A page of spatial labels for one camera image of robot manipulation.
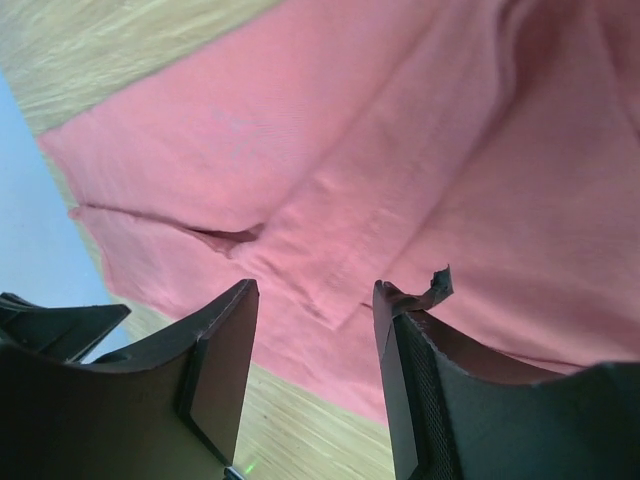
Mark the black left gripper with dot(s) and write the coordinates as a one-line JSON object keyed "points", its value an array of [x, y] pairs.
{"points": [[66, 334]]}

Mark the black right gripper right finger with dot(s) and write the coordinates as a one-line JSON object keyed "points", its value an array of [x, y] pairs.
{"points": [[457, 409]]}

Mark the salmon pink t shirt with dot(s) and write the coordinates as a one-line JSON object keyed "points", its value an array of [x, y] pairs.
{"points": [[330, 144]]}

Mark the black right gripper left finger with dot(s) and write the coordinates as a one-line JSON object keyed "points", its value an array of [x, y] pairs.
{"points": [[164, 407]]}

